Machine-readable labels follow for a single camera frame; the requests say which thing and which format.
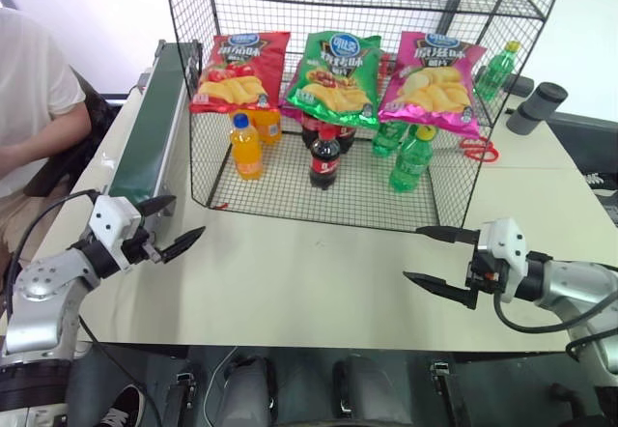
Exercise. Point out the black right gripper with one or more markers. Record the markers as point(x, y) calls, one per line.
point(485, 272)

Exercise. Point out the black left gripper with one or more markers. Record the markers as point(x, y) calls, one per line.
point(137, 246)

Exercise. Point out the person's bare forearm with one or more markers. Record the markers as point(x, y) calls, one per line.
point(48, 142)

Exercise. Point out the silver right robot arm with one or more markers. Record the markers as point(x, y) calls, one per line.
point(574, 282)

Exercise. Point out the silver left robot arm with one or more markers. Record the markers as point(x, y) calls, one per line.
point(38, 282)

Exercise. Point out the green conveyor belt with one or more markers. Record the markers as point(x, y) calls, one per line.
point(145, 132)

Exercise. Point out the orange soda bottle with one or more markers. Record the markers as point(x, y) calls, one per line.
point(247, 154)
point(269, 127)

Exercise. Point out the green soda bottle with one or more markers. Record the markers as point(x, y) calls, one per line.
point(386, 139)
point(495, 72)
point(410, 166)

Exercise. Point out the red scissors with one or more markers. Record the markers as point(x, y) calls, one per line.
point(480, 149)

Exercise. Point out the black office chair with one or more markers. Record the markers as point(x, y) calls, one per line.
point(92, 118)

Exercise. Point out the cola bottle red label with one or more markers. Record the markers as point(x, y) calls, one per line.
point(309, 132)
point(346, 139)
point(324, 161)

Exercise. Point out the red potato chips bag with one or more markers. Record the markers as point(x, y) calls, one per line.
point(239, 74)

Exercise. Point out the grey black cylinder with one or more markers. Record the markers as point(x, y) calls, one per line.
point(536, 105)

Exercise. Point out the magenta potato chips bag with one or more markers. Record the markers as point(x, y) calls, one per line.
point(432, 84)

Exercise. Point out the dark rounded shape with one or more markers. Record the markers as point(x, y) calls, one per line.
point(248, 393)

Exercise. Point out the black white shoe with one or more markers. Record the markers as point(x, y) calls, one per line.
point(125, 405)

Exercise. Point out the person in white shirt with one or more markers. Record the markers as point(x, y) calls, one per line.
point(29, 69)

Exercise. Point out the green potato chips bag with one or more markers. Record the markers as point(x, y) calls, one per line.
point(335, 79)

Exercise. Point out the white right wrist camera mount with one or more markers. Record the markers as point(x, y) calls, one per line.
point(504, 243)

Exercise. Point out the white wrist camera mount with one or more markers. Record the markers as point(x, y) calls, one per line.
point(110, 219)
point(504, 243)

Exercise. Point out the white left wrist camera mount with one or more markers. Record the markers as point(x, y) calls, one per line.
point(110, 219)

